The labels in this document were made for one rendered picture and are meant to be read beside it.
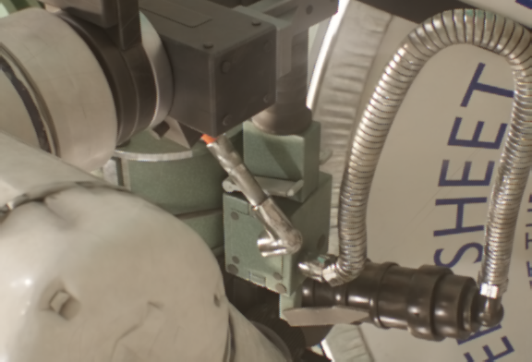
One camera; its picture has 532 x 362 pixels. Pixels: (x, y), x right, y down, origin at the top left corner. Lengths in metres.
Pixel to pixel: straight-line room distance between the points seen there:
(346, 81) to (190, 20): 0.33
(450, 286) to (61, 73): 0.38
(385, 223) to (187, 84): 0.45
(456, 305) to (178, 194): 0.23
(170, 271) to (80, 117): 0.15
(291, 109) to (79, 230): 0.33
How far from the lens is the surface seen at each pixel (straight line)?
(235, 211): 0.61
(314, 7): 0.52
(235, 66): 0.42
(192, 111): 0.43
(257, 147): 0.59
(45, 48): 0.39
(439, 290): 0.66
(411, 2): 0.73
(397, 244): 0.86
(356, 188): 0.55
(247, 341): 0.36
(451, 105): 0.78
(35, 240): 0.25
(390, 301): 0.68
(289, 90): 0.55
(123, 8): 0.40
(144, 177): 0.60
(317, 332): 0.74
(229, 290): 0.74
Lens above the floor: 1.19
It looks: 10 degrees up
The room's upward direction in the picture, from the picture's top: 114 degrees counter-clockwise
